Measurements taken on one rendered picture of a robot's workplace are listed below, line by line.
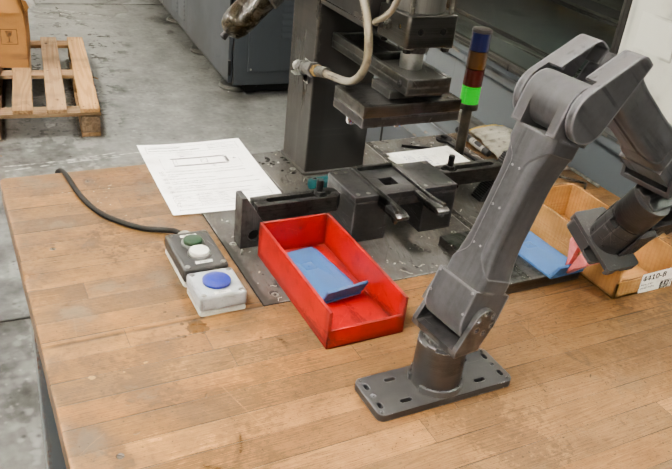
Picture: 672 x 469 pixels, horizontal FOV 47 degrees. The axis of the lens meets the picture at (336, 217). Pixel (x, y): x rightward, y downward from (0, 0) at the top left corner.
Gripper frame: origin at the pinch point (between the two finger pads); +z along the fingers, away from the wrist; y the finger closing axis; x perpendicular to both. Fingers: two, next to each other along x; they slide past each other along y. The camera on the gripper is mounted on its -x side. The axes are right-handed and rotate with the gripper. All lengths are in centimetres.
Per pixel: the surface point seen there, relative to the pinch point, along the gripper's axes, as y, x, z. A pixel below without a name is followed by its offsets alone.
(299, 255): 17.1, 36.6, 13.5
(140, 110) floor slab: 226, -22, 236
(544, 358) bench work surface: -12.8, 15.8, -2.7
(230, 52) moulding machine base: 247, -75, 216
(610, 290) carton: -5.1, -5.1, 0.1
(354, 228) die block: 19.8, 25.8, 12.7
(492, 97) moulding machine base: 67, -49, 42
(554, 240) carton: 7.5, -5.6, 5.7
